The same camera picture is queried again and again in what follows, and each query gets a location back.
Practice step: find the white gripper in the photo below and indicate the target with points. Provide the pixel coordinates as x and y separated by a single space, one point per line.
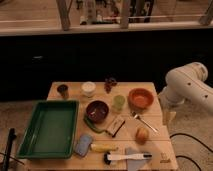
168 101

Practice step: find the yellow red apple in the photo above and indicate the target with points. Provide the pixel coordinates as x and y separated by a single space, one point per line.
142 135

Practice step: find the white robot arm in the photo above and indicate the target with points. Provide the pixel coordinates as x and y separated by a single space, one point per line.
185 82

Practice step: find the green plastic cup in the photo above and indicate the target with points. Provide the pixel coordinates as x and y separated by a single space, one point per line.
118 102

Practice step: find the white paper cup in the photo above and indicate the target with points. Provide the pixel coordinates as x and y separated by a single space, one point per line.
88 88

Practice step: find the orange bowl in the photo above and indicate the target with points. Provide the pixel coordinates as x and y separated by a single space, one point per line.
140 98

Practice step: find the silver fork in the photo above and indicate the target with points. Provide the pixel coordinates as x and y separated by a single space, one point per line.
138 117

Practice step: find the black tan box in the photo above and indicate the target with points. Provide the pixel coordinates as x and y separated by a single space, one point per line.
115 126

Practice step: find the grey cloth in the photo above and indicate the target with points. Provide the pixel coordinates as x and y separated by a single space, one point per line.
136 165

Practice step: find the dark red bowl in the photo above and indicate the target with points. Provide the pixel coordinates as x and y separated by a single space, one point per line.
97 111

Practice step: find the green chili pepper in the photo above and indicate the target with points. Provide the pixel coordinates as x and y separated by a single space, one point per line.
92 126

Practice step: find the blue sponge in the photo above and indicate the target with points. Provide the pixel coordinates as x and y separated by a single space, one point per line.
83 144

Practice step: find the green plastic tray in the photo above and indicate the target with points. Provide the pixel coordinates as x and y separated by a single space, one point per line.
50 133

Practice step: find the black stand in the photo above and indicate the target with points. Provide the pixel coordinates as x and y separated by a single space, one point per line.
4 165

